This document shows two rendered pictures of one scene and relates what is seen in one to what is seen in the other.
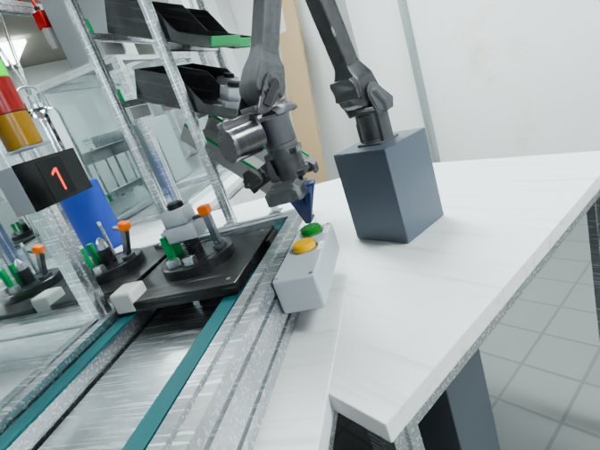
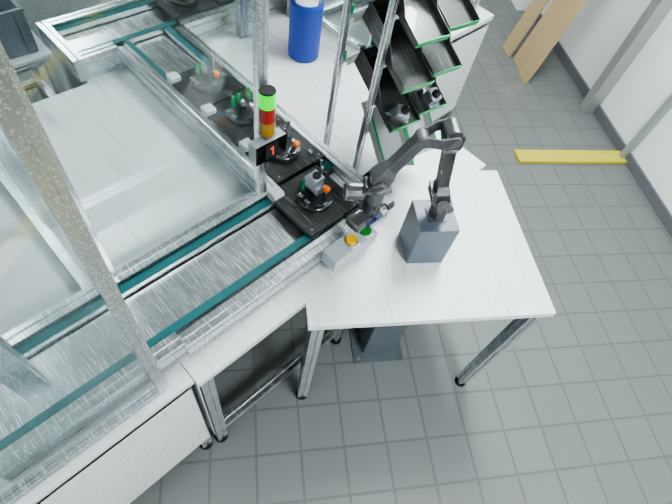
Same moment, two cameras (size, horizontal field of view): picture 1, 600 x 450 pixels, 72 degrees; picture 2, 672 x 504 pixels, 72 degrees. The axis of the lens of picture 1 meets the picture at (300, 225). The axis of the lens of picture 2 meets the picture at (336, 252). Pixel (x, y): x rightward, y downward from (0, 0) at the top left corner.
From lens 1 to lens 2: 1.10 m
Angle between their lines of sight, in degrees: 39
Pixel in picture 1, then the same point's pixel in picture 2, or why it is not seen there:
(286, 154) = (369, 207)
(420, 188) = (433, 249)
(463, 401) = not seen: hidden behind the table
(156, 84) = (367, 69)
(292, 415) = (291, 299)
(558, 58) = not seen: outside the picture
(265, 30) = (396, 163)
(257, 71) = (377, 178)
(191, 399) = (263, 282)
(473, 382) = not seen: hidden behind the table
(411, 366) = (334, 318)
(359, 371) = (320, 304)
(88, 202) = (307, 24)
